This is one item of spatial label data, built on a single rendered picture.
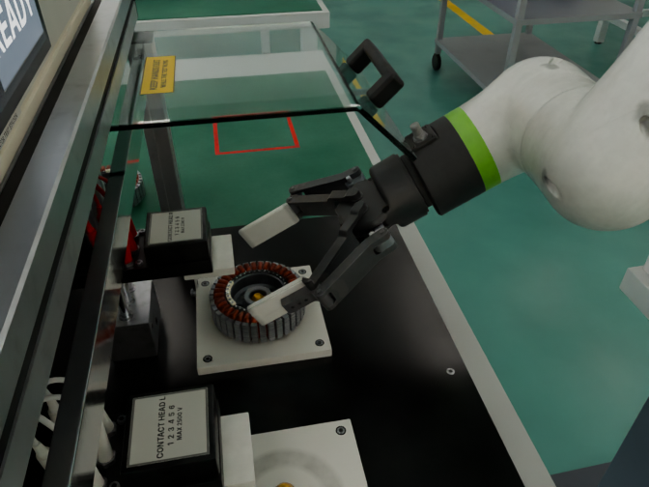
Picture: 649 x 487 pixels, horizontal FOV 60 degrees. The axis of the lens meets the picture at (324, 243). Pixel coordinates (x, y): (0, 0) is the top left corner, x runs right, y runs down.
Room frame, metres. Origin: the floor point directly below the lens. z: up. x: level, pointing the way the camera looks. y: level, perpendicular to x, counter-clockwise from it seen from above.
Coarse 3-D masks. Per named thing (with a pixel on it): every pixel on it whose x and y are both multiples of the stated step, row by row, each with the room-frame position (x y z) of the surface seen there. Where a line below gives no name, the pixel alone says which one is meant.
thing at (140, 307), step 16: (144, 288) 0.48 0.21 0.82; (128, 304) 0.45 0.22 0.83; (144, 304) 0.45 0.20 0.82; (128, 320) 0.43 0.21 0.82; (144, 320) 0.43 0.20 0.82; (128, 336) 0.42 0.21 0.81; (144, 336) 0.43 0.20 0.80; (112, 352) 0.42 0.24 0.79; (128, 352) 0.42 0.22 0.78; (144, 352) 0.42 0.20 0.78
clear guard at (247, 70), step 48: (144, 48) 0.59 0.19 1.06; (192, 48) 0.59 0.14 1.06; (240, 48) 0.59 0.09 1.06; (288, 48) 0.59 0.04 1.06; (336, 48) 0.65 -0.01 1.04; (144, 96) 0.47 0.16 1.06; (192, 96) 0.47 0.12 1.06; (240, 96) 0.47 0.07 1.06; (288, 96) 0.47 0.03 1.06; (336, 96) 0.47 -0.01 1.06
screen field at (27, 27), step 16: (0, 0) 0.33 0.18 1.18; (16, 0) 0.36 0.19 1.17; (32, 0) 0.39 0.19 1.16; (0, 16) 0.32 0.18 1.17; (16, 16) 0.35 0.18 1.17; (32, 16) 0.38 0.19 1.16; (0, 32) 0.31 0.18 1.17; (16, 32) 0.34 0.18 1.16; (32, 32) 0.37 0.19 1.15; (0, 48) 0.31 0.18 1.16; (16, 48) 0.33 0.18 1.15; (32, 48) 0.36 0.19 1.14; (0, 64) 0.30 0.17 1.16; (16, 64) 0.32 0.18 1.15; (0, 80) 0.29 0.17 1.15
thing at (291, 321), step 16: (240, 272) 0.52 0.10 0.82; (256, 272) 0.52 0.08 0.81; (272, 272) 0.52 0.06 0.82; (288, 272) 0.51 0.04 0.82; (224, 288) 0.49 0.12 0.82; (240, 288) 0.51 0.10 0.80; (256, 288) 0.50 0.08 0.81; (272, 288) 0.51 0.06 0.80; (224, 304) 0.46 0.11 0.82; (240, 304) 0.49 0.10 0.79; (224, 320) 0.44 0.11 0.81; (240, 320) 0.44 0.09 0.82; (256, 320) 0.44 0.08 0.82; (288, 320) 0.45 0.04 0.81; (240, 336) 0.43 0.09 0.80; (256, 336) 0.43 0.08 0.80; (272, 336) 0.43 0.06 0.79
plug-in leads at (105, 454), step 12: (48, 384) 0.23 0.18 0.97; (48, 396) 0.22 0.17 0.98; (60, 396) 0.22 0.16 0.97; (48, 408) 0.23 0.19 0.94; (48, 420) 0.20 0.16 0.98; (108, 420) 0.24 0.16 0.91; (108, 432) 0.24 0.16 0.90; (36, 444) 0.20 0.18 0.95; (108, 444) 0.22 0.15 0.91; (36, 456) 0.20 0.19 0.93; (108, 456) 0.22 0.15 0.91; (96, 468) 0.20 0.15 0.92; (24, 480) 0.20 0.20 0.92; (36, 480) 0.20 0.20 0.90; (96, 480) 0.20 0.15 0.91
